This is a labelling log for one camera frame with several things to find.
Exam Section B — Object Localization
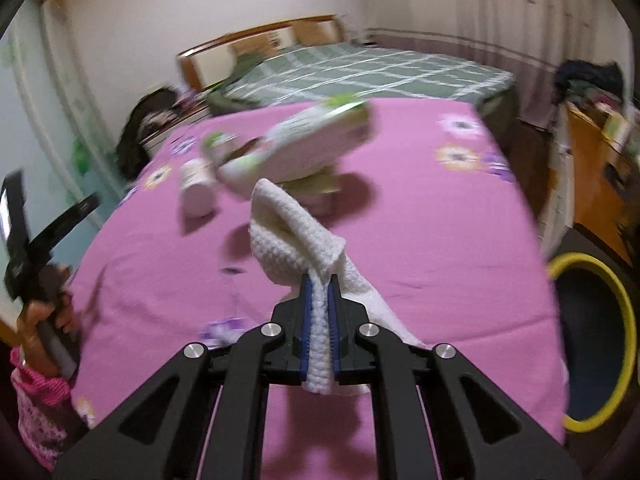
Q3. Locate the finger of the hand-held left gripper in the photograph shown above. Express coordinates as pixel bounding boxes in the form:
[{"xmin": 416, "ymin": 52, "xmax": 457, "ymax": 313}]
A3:
[
  {"xmin": 29, "ymin": 194, "xmax": 102, "ymax": 262},
  {"xmin": 1, "ymin": 170, "xmax": 29, "ymax": 282}
]

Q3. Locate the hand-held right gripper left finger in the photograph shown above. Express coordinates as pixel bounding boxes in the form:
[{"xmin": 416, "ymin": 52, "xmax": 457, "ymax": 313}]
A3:
[{"xmin": 52, "ymin": 272, "xmax": 313, "ymax": 480}]

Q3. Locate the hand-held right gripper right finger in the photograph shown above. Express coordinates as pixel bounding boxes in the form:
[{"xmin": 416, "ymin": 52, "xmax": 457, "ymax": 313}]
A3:
[{"xmin": 327, "ymin": 277, "xmax": 586, "ymax": 480}]

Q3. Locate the white foam wrap sheet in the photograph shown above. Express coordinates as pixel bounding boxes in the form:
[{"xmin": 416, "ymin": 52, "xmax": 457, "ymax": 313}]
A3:
[{"xmin": 248, "ymin": 178, "xmax": 426, "ymax": 395}]

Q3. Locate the black yellow-rimmed trash bin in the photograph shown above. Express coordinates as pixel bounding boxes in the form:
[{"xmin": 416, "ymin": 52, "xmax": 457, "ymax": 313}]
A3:
[{"xmin": 547, "ymin": 253, "xmax": 637, "ymax": 433}]

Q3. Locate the person's left hand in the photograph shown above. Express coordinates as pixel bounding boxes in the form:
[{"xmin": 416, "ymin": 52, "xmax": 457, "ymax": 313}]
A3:
[{"xmin": 19, "ymin": 292, "xmax": 77, "ymax": 375}]

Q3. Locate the wardrobe with sliding doors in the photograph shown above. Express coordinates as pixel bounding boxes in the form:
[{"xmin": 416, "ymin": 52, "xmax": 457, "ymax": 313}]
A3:
[{"xmin": 0, "ymin": 0, "xmax": 126, "ymax": 221}]

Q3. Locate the dark clothes heap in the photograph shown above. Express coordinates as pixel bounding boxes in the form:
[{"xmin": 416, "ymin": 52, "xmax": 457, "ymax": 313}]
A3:
[{"xmin": 116, "ymin": 87, "xmax": 176, "ymax": 177}]

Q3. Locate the pink floral cloth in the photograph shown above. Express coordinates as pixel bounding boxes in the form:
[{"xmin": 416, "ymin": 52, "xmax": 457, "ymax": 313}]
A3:
[{"xmin": 65, "ymin": 95, "xmax": 571, "ymax": 480}]

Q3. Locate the white nightstand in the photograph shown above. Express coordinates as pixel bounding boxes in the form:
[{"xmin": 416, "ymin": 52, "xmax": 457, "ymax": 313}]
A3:
[{"xmin": 140, "ymin": 105, "xmax": 211, "ymax": 154}]

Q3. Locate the small white plastic bottle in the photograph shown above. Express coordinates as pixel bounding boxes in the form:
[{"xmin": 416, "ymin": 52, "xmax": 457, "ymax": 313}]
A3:
[{"xmin": 179, "ymin": 156, "xmax": 219, "ymax": 219}]

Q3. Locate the white green wipes packet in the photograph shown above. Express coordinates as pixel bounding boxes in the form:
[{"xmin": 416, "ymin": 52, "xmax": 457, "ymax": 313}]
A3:
[{"xmin": 217, "ymin": 95, "xmax": 373, "ymax": 198}]

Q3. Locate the wooden headboard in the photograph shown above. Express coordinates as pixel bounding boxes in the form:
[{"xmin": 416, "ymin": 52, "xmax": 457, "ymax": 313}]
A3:
[{"xmin": 176, "ymin": 14, "xmax": 348, "ymax": 93}]

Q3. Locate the dark green quilt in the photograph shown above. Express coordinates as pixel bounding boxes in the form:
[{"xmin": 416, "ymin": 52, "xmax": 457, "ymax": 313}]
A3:
[{"xmin": 207, "ymin": 52, "xmax": 268, "ymax": 111}]

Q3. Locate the bed with green plaid cover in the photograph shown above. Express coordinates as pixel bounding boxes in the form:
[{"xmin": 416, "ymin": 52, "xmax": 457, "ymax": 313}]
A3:
[{"xmin": 207, "ymin": 42, "xmax": 516, "ymax": 111}]

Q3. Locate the wooden side desk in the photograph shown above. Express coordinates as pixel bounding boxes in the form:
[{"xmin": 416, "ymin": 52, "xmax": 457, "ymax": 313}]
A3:
[{"xmin": 547, "ymin": 102, "xmax": 640, "ymax": 266}]

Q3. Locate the pink white curtain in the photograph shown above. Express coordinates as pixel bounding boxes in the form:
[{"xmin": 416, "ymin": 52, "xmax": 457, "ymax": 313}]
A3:
[{"xmin": 360, "ymin": 0, "xmax": 616, "ymax": 122}]

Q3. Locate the pile of clothes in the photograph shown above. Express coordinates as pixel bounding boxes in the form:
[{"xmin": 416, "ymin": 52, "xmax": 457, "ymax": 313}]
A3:
[{"xmin": 552, "ymin": 60, "xmax": 626, "ymax": 106}]

